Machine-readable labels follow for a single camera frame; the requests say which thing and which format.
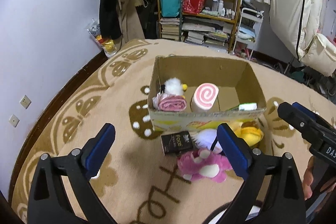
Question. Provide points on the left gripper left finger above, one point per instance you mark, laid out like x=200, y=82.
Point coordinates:
x=48, y=200

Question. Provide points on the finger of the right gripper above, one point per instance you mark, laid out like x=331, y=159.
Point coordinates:
x=304, y=110
x=296, y=113

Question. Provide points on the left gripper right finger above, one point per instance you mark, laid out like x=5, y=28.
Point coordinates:
x=284, y=200

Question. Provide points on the yellow dog plush pouch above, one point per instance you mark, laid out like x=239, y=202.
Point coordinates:
x=249, y=131

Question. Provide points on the small black box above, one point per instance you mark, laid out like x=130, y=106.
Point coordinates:
x=176, y=143

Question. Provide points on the white fluffy duck plush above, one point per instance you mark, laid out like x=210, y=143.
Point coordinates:
x=174, y=87

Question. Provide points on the person's right hand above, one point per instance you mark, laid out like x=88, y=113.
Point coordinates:
x=308, y=180

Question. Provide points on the pink bear plush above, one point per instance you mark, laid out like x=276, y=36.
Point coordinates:
x=203, y=163

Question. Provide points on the purple white plush doll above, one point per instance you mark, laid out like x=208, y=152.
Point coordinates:
x=207, y=139

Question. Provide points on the pink swirl roll plush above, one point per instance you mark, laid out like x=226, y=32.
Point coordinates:
x=204, y=97

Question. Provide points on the white rolling cart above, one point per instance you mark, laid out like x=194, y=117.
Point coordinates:
x=246, y=36

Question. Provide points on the cream hanging coat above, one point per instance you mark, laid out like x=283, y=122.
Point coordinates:
x=298, y=24

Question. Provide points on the cardboard box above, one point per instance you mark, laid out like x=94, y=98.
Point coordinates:
x=193, y=93

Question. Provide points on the stack of books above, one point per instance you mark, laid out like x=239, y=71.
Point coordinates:
x=198, y=30

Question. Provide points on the pink rolled towel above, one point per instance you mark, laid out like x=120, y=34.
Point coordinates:
x=168, y=102

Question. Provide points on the wooden bookshelf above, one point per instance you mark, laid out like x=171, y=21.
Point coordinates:
x=199, y=3

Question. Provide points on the yellow toy bag on floor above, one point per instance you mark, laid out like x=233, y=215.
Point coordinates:
x=106, y=44

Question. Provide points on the beige trench coat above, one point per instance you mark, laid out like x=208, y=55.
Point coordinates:
x=130, y=24

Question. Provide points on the wall power socket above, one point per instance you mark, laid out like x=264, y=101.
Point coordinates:
x=25, y=101

